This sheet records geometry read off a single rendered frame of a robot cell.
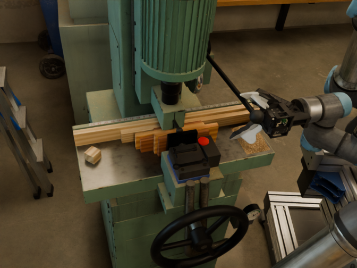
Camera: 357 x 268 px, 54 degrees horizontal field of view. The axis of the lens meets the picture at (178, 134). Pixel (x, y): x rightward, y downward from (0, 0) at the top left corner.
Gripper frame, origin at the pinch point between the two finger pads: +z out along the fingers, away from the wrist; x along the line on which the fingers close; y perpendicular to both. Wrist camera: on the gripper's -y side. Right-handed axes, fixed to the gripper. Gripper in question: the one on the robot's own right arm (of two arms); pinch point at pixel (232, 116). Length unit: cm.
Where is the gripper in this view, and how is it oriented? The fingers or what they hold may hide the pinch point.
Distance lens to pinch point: 95.3
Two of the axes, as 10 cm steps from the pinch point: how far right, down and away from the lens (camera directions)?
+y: 3.1, 6.5, -6.9
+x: -0.8, 7.4, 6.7
